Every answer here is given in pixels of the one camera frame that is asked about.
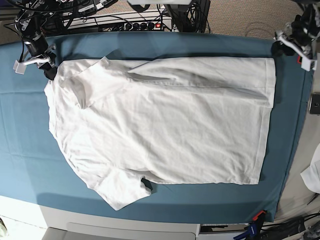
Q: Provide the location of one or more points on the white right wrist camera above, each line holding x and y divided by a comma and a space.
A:
20, 67

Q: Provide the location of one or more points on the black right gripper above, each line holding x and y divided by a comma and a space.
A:
40, 49

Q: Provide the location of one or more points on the blue spring clamp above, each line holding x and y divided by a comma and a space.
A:
252, 233

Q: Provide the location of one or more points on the silver device at edge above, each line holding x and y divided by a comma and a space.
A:
314, 105

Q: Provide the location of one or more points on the white cloth at edge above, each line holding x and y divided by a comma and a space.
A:
311, 177

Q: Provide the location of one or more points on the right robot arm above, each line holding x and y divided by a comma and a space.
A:
30, 20

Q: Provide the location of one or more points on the orange black corner clamp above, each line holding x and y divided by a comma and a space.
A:
259, 218

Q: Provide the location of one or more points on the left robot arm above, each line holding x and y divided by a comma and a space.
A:
308, 7

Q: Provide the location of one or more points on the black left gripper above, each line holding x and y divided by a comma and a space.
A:
301, 28

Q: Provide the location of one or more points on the white T-shirt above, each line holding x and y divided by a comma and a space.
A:
182, 120

